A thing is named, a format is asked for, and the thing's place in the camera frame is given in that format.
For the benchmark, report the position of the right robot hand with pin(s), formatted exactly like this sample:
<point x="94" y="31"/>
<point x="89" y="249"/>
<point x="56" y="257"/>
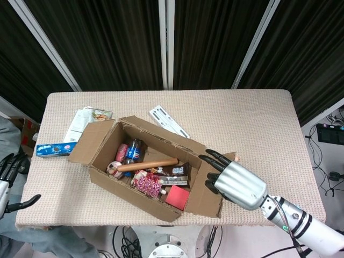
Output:
<point x="239" y="185"/>

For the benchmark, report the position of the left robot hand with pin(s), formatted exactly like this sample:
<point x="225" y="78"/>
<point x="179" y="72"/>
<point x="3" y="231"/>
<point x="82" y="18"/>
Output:
<point x="3" y="188"/>

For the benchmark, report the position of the brown cardboard box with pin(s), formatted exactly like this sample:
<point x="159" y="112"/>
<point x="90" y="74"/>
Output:
<point x="91" y="145"/>

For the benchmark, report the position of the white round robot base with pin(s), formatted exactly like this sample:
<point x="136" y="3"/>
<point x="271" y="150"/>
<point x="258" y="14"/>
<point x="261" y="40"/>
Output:
<point x="166" y="242"/>

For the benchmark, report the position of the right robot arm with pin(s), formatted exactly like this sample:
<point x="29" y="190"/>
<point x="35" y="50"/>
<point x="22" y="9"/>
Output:
<point x="317" y="231"/>

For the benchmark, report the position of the cardboard box with clutter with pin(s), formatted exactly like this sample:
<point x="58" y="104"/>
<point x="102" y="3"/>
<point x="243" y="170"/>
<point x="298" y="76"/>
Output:
<point x="29" y="131"/>

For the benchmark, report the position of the red square box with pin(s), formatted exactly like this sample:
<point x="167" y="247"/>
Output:
<point x="176" y="197"/>

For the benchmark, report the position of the blue cookie package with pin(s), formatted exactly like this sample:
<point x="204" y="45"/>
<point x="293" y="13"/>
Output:
<point x="53" y="149"/>

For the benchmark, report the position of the small wooden toy hammer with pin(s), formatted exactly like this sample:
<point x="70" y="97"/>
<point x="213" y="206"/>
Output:
<point x="236" y="158"/>

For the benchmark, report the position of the beige woven tablecloth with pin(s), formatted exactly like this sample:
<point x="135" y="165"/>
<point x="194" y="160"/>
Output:
<point x="242" y="121"/>

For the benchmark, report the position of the brown chocolate wrapper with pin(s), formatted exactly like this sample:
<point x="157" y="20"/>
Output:
<point x="174" y="174"/>

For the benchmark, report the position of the red patterned candy bag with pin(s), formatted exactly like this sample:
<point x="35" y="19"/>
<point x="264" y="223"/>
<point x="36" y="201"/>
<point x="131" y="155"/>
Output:
<point x="149" y="185"/>

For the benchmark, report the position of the wooden rolling pin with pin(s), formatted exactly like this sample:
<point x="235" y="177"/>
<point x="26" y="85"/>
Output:
<point x="147" y="164"/>

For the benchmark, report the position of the white paper package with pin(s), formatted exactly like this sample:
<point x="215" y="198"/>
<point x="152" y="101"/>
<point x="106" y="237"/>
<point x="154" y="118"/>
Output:
<point x="76" y="126"/>

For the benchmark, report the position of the long white flat package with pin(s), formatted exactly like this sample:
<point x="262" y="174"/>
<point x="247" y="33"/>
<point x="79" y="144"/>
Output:
<point x="166" y="121"/>

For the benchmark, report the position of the black floor device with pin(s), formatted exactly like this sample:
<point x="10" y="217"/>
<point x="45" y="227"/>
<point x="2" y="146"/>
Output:
<point x="330" y="135"/>

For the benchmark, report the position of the cola bottle with blue label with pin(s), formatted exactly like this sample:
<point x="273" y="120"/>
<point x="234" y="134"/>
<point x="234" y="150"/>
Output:
<point x="133" y="151"/>

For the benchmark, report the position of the round pink white toy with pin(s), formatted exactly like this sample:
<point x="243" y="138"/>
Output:
<point x="113" y="168"/>

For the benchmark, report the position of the black curtain panel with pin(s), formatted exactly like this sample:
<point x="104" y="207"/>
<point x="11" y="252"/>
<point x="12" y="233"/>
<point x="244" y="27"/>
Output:
<point x="215" y="40"/>
<point x="107" y="40"/>
<point x="16" y="53"/>
<point x="309" y="53"/>

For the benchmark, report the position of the white partition post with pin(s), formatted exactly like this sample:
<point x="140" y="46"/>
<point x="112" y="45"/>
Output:
<point x="253" y="44"/>
<point x="166" y="40"/>
<point x="46" y="45"/>

